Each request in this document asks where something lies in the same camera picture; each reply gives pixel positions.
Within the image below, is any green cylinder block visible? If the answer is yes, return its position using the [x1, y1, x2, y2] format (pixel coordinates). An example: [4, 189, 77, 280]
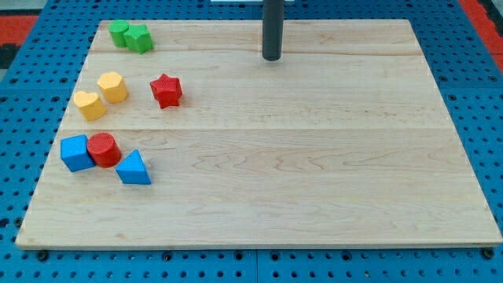
[108, 20, 130, 48]

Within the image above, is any light wooden board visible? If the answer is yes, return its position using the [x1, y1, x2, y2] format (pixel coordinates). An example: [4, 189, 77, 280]
[16, 20, 502, 251]

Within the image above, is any green star block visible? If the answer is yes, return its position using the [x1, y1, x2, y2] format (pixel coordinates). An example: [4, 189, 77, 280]
[123, 24, 153, 54]

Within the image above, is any yellow hexagon block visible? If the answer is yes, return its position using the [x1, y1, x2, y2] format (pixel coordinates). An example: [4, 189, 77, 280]
[97, 72, 128, 103]

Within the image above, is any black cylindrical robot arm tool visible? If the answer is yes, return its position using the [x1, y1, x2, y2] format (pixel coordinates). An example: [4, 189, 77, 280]
[262, 0, 285, 61]

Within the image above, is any blue cube block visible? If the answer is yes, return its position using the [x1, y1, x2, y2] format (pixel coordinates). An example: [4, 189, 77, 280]
[60, 134, 95, 172]

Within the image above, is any red star block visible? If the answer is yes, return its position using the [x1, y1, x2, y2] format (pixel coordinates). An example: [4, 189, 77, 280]
[149, 74, 182, 109]

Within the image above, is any red cylinder block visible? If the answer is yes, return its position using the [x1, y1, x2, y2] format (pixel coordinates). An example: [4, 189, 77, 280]
[86, 132, 122, 167]

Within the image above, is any blue triangle block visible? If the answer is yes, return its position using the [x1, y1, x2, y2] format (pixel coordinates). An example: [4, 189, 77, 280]
[116, 149, 152, 185]

